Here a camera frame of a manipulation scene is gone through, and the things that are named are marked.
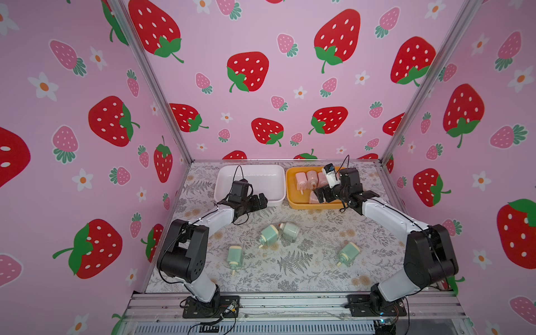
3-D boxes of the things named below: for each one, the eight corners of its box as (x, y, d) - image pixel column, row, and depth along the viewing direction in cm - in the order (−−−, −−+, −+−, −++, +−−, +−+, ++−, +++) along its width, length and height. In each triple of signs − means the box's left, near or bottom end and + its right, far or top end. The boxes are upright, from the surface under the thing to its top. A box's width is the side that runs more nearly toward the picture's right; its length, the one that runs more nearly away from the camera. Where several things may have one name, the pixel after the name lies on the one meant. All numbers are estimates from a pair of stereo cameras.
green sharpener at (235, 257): (229, 275, 83) (225, 269, 77) (232, 253, 89) (229, 246, 83) (241, 275, 83) (239, 269, 77) (244, 253, 89) (241, 246, 83)
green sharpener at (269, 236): (256, 245, 91) (255, 238, 85) (270, 231, 96) (270, 222, 89) (265, 253, 89) (265, 246, 83) (279, 238, 93) (279, 230, 87)
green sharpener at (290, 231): (278, 237, 94) (278, 229, 87) (282, 228, 97) (283, 219, 90) (294, 244, 91) (295, 236, 85) (298, 234, 94) (300, 226, 88)
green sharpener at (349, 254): (333, 263, 86) (338, 256, 80) (345, 248, 90) (350, 240, 84) (344, 272, 84) (350, 265, 77) (355, 256, 88) (362, 249, 82)
